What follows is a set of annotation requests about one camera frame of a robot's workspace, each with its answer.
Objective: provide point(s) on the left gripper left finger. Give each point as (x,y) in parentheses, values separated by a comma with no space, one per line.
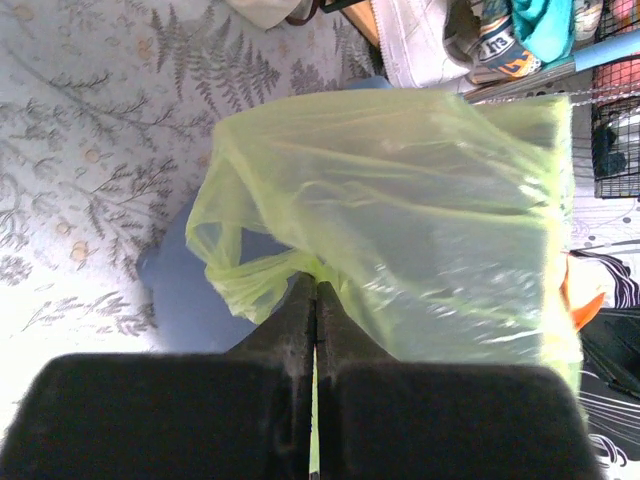
(244,414)

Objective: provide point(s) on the cream canvas tote bag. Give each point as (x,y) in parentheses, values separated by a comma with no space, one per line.
(266,14)

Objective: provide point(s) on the green plastic trash bag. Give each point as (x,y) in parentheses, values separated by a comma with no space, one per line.
(440,224)

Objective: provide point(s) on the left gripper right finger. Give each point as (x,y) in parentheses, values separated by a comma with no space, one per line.
(380,418)

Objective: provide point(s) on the blue floor mop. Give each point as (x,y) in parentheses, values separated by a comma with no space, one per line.
(610,50)

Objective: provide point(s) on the black wire basket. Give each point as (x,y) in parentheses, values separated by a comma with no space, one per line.
(615,110)

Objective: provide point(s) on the teal folded cloth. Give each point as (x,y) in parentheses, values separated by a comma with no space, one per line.
(544,27)

